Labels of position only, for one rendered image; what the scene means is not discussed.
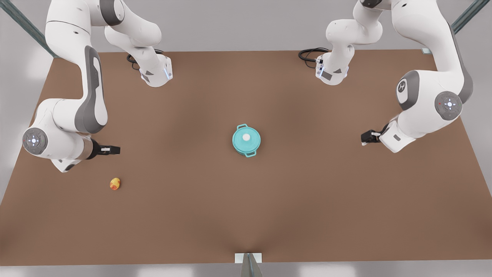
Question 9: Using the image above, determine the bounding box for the teal pot lid white knob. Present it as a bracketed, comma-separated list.
[233, 126, 261, 152]

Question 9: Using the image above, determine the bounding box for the teal pot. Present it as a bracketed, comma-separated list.
[232, 124, 261, 158]

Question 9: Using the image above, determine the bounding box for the black cable loop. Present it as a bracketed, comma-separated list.
[298, 47, 330, 69]
[127, 49, 164, 71]

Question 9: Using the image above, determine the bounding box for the silver frame post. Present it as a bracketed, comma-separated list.
[0, 0, 59, 58]
[421, 0, 490, 54]
[235, 253, 263, 277]

